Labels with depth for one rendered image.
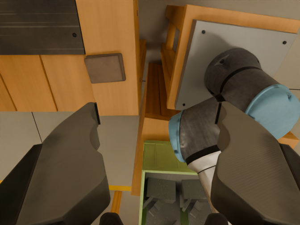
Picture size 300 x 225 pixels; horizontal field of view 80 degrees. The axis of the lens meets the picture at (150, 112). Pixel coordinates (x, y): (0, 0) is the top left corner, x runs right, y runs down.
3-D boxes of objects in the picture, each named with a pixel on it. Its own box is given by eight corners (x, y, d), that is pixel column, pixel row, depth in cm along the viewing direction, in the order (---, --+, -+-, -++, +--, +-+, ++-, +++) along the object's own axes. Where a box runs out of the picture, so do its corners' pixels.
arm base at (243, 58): (266, 49, 49) (289, 62, 41) (246, 97, 58) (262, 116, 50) (211, 47, 48) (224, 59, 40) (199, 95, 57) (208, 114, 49)
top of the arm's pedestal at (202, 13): (293, 19, 52) (303, 20, 49) (249, 113, 69) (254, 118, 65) (185, 4, 51) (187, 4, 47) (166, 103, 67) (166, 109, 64)
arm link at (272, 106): (274, 97, 46) (314, 133, 35) (223, 119, 50) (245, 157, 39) (265, 58, 40) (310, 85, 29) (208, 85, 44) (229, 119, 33)
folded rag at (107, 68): (122, 52, 49) (120, 54, 46) (126, 80, 53) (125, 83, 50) (85, 55, 49) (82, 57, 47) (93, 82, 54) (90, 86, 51)
